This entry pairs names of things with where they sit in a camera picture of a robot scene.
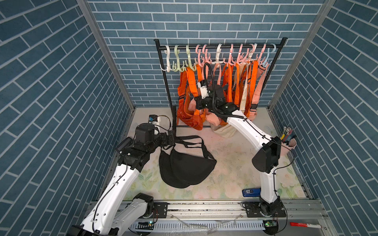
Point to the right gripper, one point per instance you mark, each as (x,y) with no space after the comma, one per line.
(199,101)

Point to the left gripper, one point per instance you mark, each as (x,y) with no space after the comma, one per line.
(170,140)

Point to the orange sling bag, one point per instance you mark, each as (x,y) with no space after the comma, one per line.
(188,92)
(244,86)

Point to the pink sling bag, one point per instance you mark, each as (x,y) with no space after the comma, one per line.
(212,118)

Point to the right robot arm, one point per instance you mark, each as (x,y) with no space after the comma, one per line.
(266,160)

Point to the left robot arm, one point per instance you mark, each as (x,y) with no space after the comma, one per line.
(118,183)

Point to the green plastic hook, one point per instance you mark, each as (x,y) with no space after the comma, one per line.
(176,65)
(189,60)

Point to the white plastic hook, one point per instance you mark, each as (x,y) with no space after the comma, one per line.
(168,65)

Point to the black calculator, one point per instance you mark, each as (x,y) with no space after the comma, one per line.
(124,144)

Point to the pink pen cup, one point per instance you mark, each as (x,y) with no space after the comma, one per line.
(288,140)

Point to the blue black stapler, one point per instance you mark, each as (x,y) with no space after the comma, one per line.
(251,192)

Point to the red white marker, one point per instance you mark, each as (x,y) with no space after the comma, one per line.
(305,225)

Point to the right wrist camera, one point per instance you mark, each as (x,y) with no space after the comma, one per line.
(203,89)

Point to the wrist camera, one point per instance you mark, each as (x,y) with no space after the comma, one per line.
(203,89)
(154,120)

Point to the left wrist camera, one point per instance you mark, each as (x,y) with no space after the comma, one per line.
(154,120)

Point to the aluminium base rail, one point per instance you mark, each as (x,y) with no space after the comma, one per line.
(217,215)

